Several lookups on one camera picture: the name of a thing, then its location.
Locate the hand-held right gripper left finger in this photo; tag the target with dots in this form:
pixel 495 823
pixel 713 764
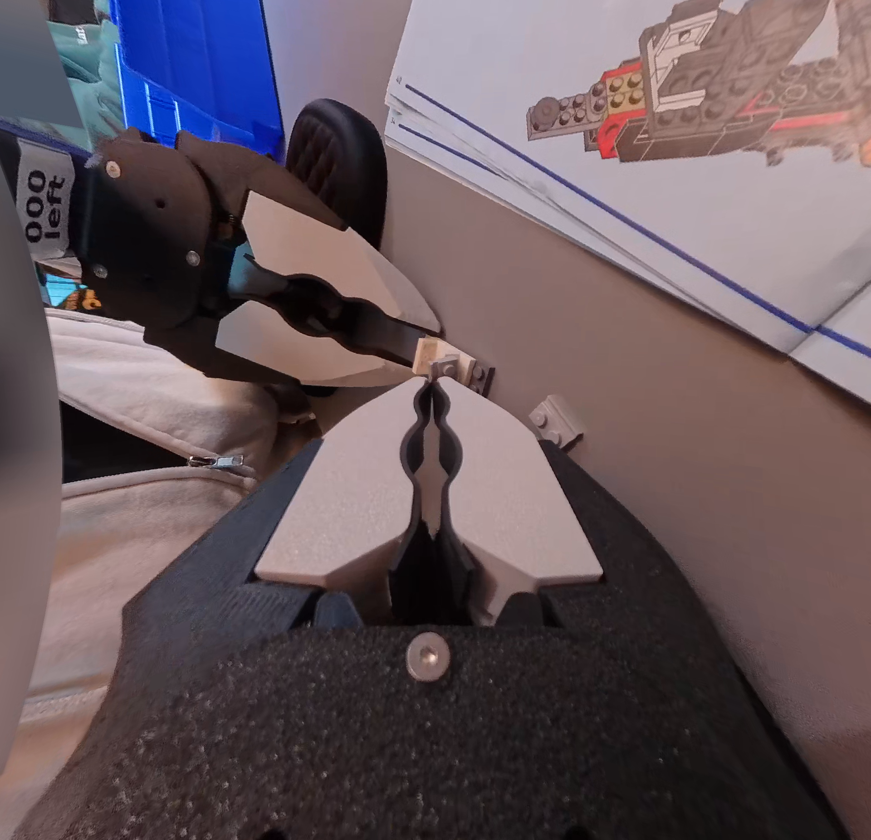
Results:
pixel 347 506

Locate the open instruction booklet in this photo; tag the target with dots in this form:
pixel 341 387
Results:
pixel 510 51

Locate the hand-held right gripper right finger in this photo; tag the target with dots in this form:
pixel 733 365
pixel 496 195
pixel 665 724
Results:
pixel 524 506

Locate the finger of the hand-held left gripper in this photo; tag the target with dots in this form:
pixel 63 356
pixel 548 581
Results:
pixel 286 350
pixel 326 248

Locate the blue plastic bin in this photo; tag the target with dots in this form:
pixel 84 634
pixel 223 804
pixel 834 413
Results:
pixel 197 51

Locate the white lego bracket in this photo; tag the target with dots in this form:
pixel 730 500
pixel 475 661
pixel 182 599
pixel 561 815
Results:
pixel 466 370
pixel 427 350

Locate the person's left forearm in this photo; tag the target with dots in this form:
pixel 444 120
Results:
pixel 170 391

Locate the dark grey lego plate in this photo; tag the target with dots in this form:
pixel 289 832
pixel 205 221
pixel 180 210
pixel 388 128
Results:
pixel 482 377

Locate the black padded cushion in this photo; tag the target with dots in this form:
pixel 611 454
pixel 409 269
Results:
pixel 340 146

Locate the small grey lego plate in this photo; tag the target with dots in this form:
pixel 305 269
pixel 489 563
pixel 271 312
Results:
pixel 446 367
pixel 554 428

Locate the person's black top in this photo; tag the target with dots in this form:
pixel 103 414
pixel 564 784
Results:
pixel 102 445

